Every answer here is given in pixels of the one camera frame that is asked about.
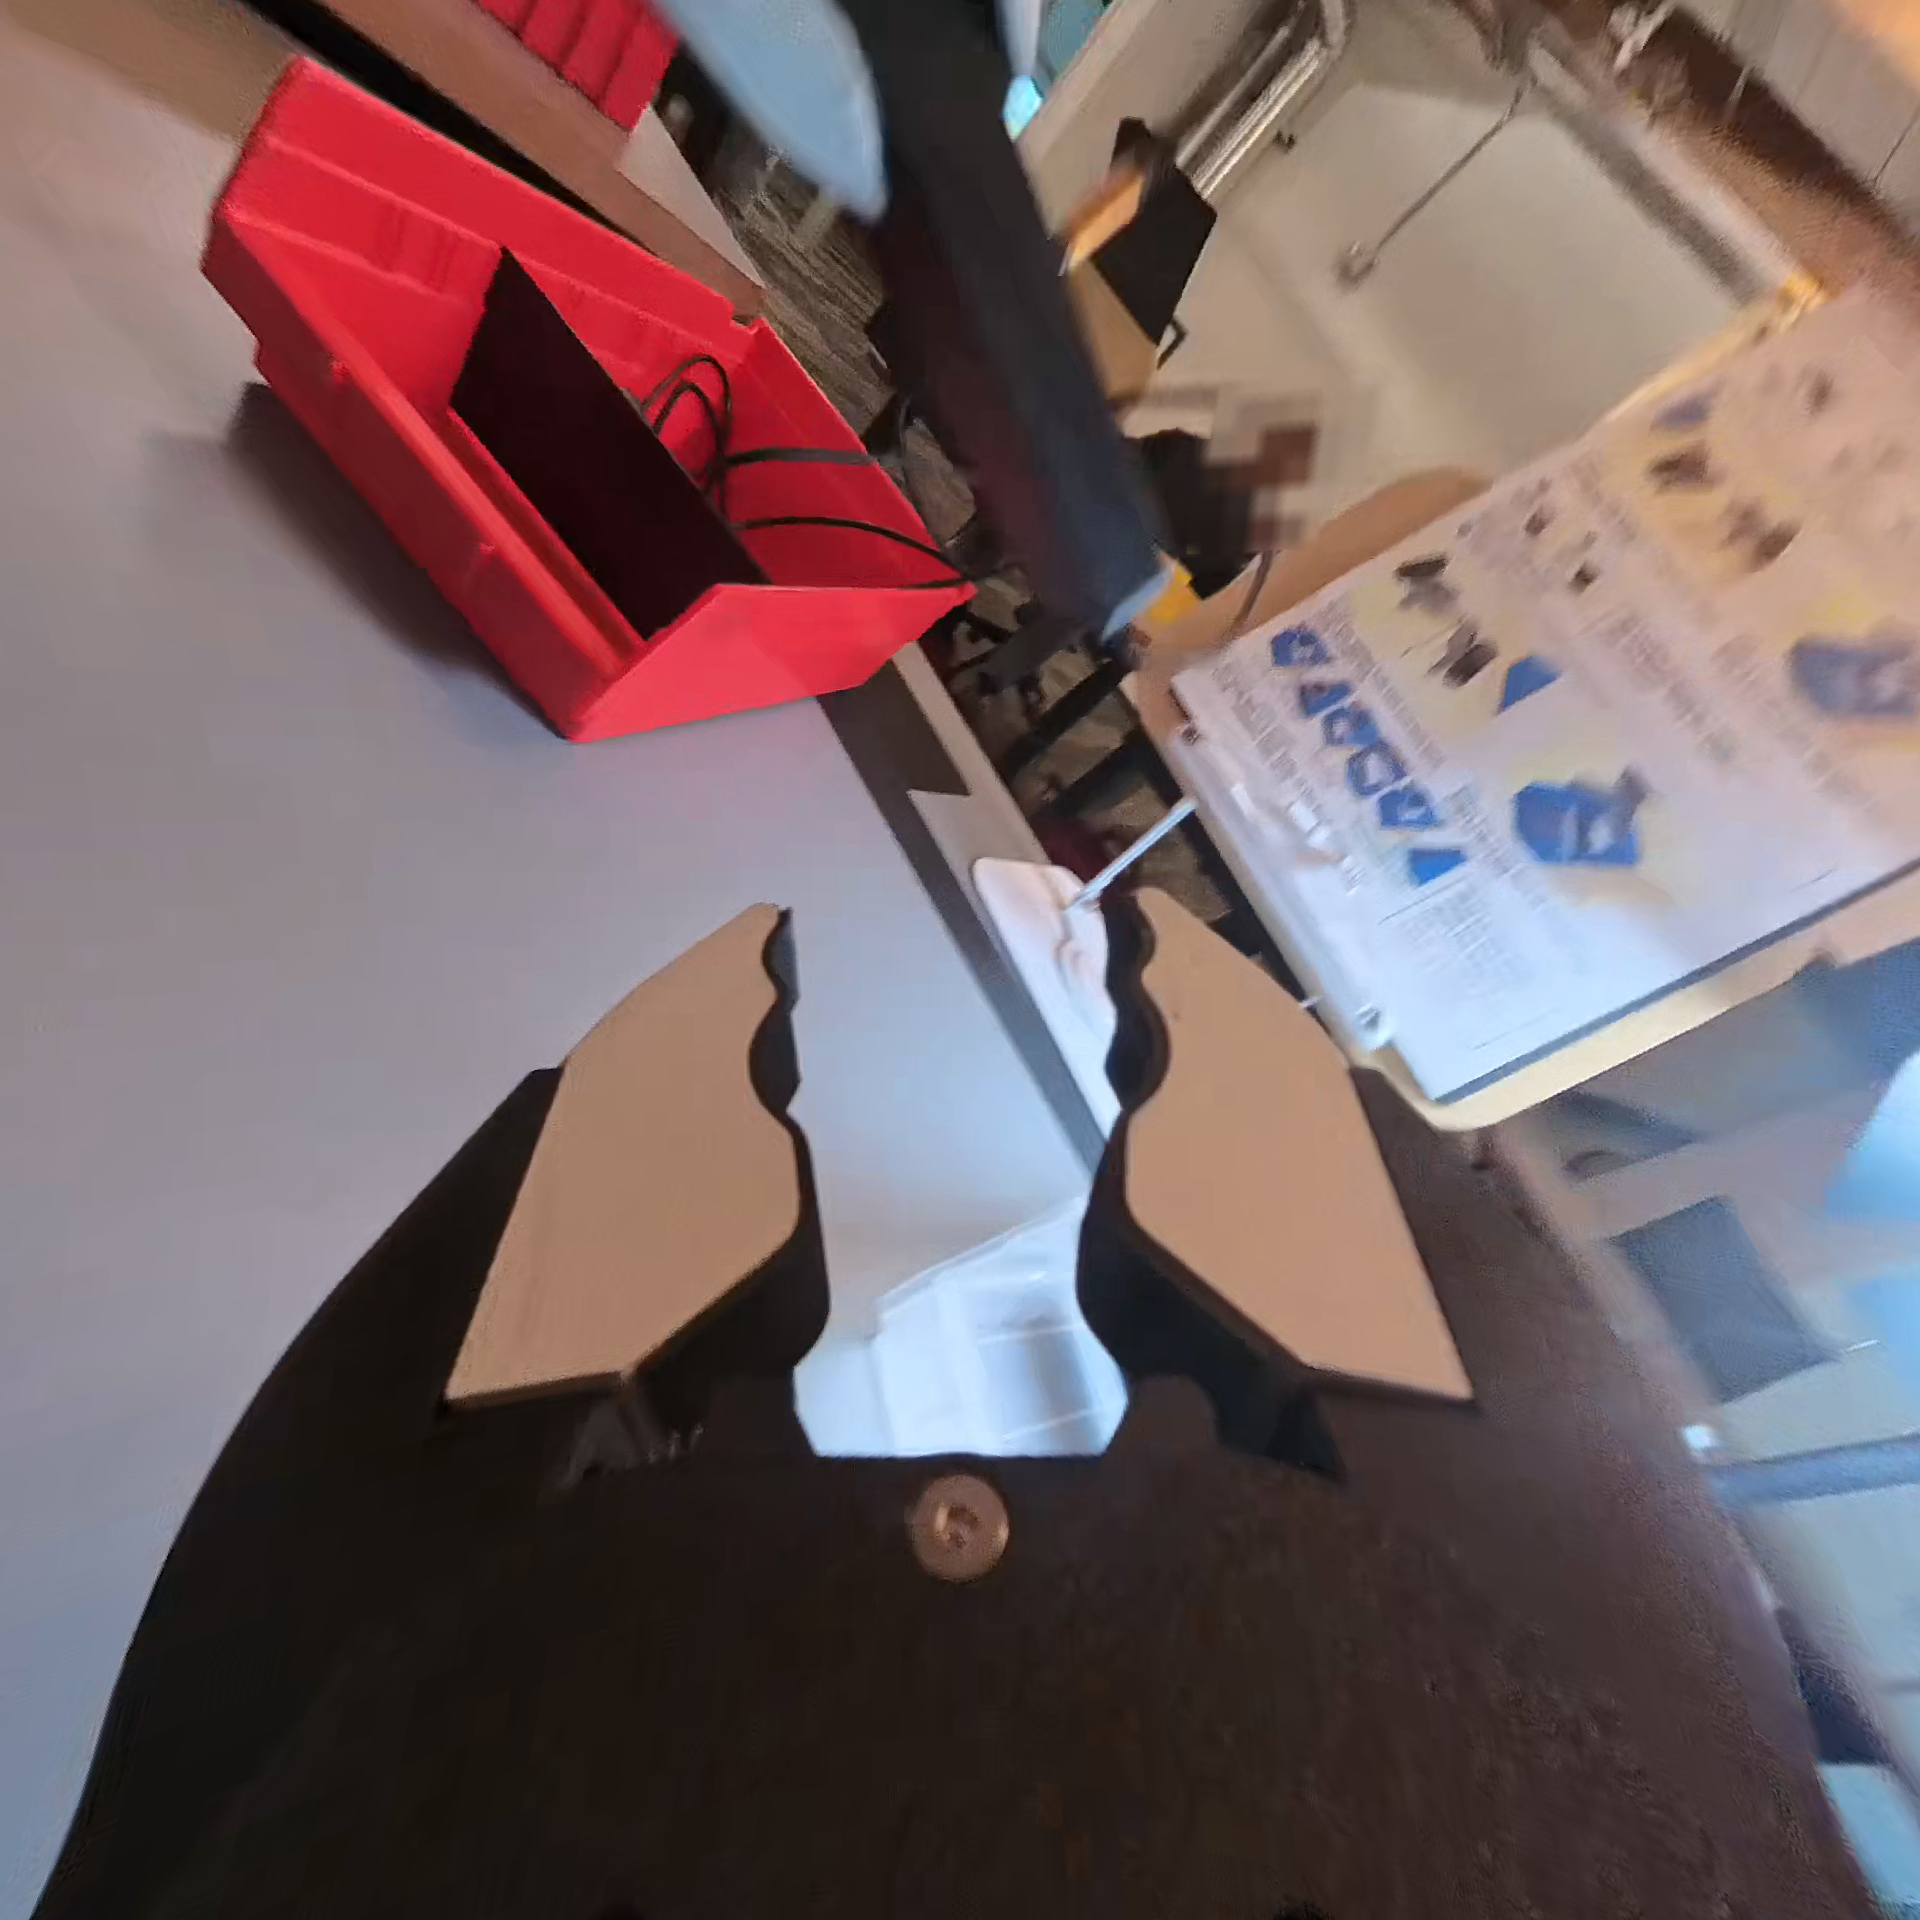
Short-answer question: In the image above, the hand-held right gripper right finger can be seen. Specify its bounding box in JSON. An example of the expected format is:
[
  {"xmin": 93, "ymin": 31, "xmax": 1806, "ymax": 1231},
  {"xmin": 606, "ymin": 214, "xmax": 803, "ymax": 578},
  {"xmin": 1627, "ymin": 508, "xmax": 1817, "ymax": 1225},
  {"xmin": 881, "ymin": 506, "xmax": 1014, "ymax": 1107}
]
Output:
[{"xmin": 1076, "ymin": 886, "xmax": 1478, "ymax": 1473}]

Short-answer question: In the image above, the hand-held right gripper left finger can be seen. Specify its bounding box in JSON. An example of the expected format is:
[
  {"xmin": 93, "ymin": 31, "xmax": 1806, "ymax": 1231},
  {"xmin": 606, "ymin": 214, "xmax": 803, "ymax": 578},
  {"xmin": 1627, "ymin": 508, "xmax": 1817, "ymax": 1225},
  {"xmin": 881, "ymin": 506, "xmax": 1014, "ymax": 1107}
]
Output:
[{"xmin": 441, "ymin": 901, "xmax": 835, "ymax": 1449}]

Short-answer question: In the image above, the clear plastic bin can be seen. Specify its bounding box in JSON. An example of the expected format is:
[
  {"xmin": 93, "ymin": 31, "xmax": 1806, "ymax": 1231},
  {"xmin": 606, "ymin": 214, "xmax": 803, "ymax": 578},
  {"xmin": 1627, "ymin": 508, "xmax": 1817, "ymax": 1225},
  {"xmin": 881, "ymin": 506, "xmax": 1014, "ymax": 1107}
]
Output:
[{"xmin": 790, "ymin": 1199, "xmax": 1131, "ymax": 1461}]

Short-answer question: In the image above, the black cable with red plugs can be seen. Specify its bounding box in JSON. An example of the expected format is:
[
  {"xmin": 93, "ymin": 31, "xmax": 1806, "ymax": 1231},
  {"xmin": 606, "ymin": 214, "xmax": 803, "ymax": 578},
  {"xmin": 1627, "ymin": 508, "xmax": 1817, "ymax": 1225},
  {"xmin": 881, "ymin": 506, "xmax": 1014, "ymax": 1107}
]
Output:
[{"xmin": 637, "ymin": 351, "xmax": 904, "ymax": 495}]

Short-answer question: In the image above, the red plastic bin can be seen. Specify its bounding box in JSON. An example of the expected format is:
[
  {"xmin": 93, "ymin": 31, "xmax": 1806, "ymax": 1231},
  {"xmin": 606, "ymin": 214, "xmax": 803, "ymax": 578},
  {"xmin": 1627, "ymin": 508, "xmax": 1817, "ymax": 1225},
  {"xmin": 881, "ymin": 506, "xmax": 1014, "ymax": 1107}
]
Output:
[{"xmin": 200, "ymin": 57, "xmax": 981, "ymax": 745}]

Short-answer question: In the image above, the printed sign board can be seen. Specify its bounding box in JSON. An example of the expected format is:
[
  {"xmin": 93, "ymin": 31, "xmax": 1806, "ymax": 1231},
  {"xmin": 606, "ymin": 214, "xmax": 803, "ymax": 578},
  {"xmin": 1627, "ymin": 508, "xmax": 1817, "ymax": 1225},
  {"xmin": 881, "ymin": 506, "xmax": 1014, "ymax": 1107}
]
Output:
[{"xmin": 1141, "ymin": 276, "xmax": 1920, "ymax": 1134}]

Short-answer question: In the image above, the black bin divider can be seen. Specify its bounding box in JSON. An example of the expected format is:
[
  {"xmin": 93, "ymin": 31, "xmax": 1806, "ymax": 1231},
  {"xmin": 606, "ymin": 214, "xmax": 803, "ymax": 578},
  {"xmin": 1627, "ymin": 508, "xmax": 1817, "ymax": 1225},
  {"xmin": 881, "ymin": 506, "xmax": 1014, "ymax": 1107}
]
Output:
[{"xmin": 448, "ymin": 244, "xmax": 776, "ymax": 644}]

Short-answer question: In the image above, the red ribbed bin white label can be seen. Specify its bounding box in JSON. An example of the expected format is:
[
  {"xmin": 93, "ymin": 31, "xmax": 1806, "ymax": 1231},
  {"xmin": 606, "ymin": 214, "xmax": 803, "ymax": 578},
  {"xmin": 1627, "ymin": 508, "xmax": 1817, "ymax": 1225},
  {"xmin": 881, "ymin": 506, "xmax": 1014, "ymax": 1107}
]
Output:
[{"xmin": 477, "ymin": 0, "xmax": 681, "ymax": 129}]

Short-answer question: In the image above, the silver air duct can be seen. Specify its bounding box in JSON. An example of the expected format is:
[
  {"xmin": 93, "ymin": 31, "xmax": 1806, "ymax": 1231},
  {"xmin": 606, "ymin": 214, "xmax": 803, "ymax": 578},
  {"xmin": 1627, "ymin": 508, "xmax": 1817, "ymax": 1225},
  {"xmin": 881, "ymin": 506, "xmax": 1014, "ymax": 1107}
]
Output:
[{"xmin": 1177, "ymin": 0, "xmax": 1361, "ymax": 203}]

